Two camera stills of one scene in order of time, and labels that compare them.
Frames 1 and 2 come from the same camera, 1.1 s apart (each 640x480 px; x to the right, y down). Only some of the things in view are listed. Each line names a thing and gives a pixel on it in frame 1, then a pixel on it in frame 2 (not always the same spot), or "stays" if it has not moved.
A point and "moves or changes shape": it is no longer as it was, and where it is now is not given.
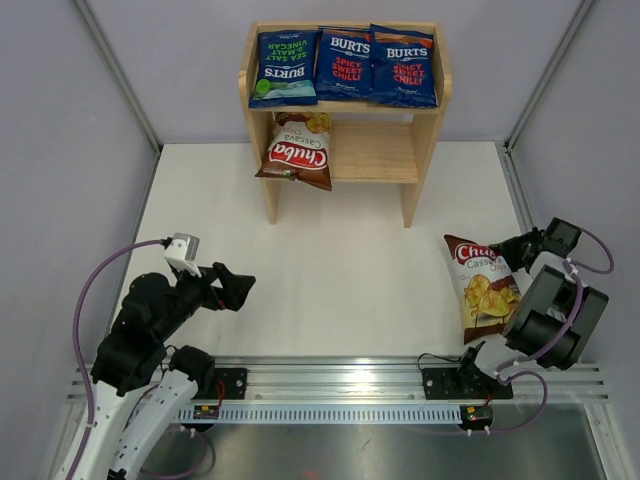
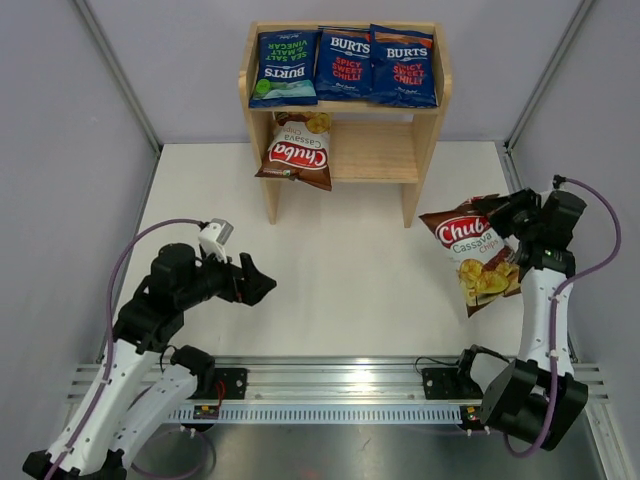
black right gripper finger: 514,250 -> 504,220
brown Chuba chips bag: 490,290 moves or changes shape
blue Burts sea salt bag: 286,69 stays
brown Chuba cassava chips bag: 299,149 stays
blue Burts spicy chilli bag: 344,70 stays
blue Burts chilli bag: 402,68 stays
